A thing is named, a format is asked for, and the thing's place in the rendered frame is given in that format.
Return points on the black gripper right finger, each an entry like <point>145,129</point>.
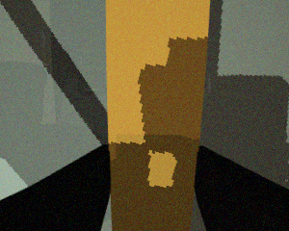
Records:
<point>232,198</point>

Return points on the yellow bar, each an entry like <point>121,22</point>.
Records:
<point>156,68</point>

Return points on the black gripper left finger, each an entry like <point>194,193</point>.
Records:
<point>72,199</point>

